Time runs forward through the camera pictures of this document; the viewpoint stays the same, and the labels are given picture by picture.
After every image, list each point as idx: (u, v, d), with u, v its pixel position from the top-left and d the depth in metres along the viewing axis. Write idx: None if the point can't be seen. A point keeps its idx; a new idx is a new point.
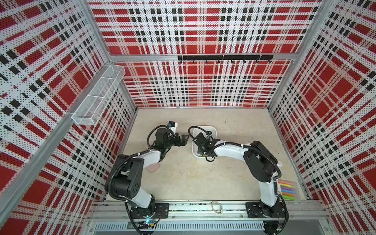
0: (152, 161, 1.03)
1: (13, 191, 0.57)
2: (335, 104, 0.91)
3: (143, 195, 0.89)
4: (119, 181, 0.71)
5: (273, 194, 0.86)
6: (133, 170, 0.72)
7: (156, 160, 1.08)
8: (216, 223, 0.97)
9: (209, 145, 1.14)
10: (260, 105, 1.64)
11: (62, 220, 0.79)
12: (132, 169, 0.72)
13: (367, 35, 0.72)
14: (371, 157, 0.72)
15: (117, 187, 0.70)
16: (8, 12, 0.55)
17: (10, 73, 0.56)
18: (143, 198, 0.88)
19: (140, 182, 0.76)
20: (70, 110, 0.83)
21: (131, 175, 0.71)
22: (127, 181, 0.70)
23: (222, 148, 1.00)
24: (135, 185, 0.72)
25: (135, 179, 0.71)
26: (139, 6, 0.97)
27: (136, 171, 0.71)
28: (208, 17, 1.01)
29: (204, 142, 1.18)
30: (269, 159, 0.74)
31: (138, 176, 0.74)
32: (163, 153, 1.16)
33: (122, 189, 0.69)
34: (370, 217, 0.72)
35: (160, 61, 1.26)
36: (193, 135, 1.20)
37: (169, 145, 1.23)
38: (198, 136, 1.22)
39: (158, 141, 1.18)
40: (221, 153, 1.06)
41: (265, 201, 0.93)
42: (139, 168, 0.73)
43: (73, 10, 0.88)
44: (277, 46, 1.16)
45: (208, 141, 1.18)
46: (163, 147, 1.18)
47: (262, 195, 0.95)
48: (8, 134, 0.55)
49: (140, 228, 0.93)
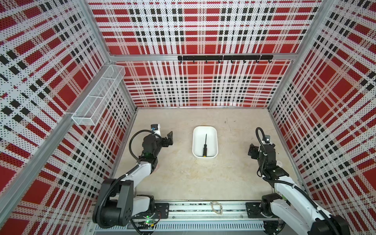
0: (143, 175, 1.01)
1: (13, 191, 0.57)
2: (335, 104, 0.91)
3: (140, 202, 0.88)
4: (108, 209, 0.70)
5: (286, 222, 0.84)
6: (123, 197, 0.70)
7: (147, 173, 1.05)
8: (215, 223, 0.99)
9: (271, 170, 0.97)
10: (260, 105, 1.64)
11: (62, 221, 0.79)
12: (121, 196, 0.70)
13: (367, 35, 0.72)
14: (371, 157, 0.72)
15: (108, 216, 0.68)
16: (8, 12, 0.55)
17: (10, 73, 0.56)
18: (141, 203, 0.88)
19: (131, 205, 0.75)
20: (70, 110, 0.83)
21: (121, 202, 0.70)
22: (117, 209, 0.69)
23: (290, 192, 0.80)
24: (126, 211, 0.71)
25: (125, 207, 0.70)
26: (139, 6, 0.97)
27: (126, 199, 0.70)
28: (208, 17, 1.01)
29: (268, 161, 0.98)
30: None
31: (129, 202, 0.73)
32: (154, 163, 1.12)
33: (112, 217, 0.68)
34: (370, 217, 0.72)
35: (160, 61, 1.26)
36: (264, 151, 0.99)
37: (157, 150, 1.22)
38: (269, 151, 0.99)
39: (147, 151, 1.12)
40: (281, 189, 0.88)
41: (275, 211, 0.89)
42: (128, 194, 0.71)
43: (73, 10, 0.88)
44: (277, 46, 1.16)
45: (272, 161, 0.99)
46: (154, 156, 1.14)
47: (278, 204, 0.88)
48: (8, 134, 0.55)
49: (141, 228, 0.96)
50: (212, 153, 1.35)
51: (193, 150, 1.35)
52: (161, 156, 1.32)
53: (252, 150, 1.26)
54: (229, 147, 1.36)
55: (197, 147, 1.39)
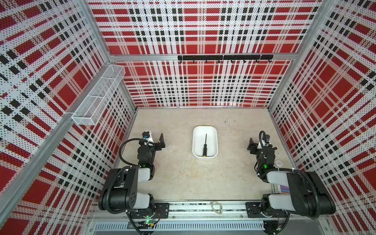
0: (144, 177, 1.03)
1: (13, 191, 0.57)
2: (335, 104, 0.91)
3: (141, 197, 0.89)
4: (114, 195, 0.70)
5: (291, 211, 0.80)
6: (129, 180, 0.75)
7: (146, 179, 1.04)
8: (216, 223, 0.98)
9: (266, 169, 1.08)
10: (260, 105, 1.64)
11: (62, 220, 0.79)
12: (128, 180, 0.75)
13: (367, 35, 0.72)
14: (371, 157, 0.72)
15: (114, 201, 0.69)
16: (8, 12, 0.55)
17: (10, 73, 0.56)
18: (142, 200, 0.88)
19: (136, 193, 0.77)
20: (70, 110, 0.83)
21: (128, 185, 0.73)
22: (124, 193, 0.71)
23: (273, 173, 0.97)
24: (132, 195, 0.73)
25: (131, 189, 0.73)
26: (139, 6, 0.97)
27: (132, 180, 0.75)
28: (208, 17, 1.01)
29: (266, 162, 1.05)
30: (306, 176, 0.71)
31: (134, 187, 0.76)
32: (152, 172, 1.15)
33: (118, 200, 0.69)
34: (371, 217, 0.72)
35: (160, 61, 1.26)
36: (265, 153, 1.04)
37: (152, 157, 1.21)
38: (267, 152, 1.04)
39: (143, 161, 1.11)
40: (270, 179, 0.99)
41: (272, 203, 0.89)
42: (134, 177, 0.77)
43: (73, 10, 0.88)
44: (277, 46, 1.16)
45: (270, 163, 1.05)
46: (151, 164, 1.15)
47: (274, 196, 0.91)
48: (8, 134, 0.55)
49: (141, 228, 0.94)
50: (212, 152, 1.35)
51: (193, 150, 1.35)
52: (161, 156, 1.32)
53: (251, 146, 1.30)
54: (229, 147, 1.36)
55: (197, 147, 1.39)
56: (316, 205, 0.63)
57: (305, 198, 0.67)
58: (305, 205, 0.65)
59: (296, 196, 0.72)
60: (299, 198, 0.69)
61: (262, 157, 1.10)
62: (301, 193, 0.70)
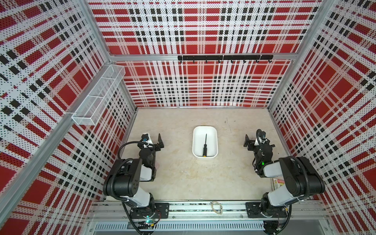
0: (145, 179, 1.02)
1: (13, 190, 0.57)
2: (335, 104, 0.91)
3: (142, 194, 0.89)
4: (118, 181, 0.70)
5: (286, 200, 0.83)
6: (132, 170, 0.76)
7: (148, 178, 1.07)
8: (216, 223, 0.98)
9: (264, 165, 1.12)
10: (260, 105, 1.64)
11: (62, 220, 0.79)
12: (131, 169, 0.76)
13: (367, 35, 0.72)
14: (371, 157, 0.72)
15: (117, 187, 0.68)
16: (8, 12, 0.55)
17: (10, 73, 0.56)
18: (142, 197, 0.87)
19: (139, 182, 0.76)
20: (70, 110, 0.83)
21: (131, 173, 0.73)
22: (127, 179, 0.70)
23: (269, 167, 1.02)
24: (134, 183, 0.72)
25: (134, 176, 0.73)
26: (139, 6, 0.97)
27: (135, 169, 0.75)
28: (208, 17, 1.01)
29: (263, 159, 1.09)
30: (299, 162, 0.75)
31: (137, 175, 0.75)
32: (152, 173, 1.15)
33: (122, 185, 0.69)
34: (370, 217, 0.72)
35: (160, 61, 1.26)
36: (263, 150, 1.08)
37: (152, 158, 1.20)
38: (265, 149, 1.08)
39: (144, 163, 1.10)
40: (269, 173, 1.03)
41: (271, 199, 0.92)
42: (138, 167, 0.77)
43: (73, 10, 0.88)
44: (277, 46, 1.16)
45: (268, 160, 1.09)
46: (152, 166, 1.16)
47: (272, 193, 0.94)
48: (8, 134, 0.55)
49: (141, 228, 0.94)
50: (212, 153, 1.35)
51: (193, 150, 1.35)
52: (161, 156, 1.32)
53: (249, 142, 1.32)
54: (229, 147, 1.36)
55: (197, 147, 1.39)
56: (306, 184, 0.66)
57: (296, 179, 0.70)
58: (296, 185, 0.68)
59: (289, 179, 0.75)
60: (292, 179, 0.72)
61: (260, 153, 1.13)
62: (292, 175, 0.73)
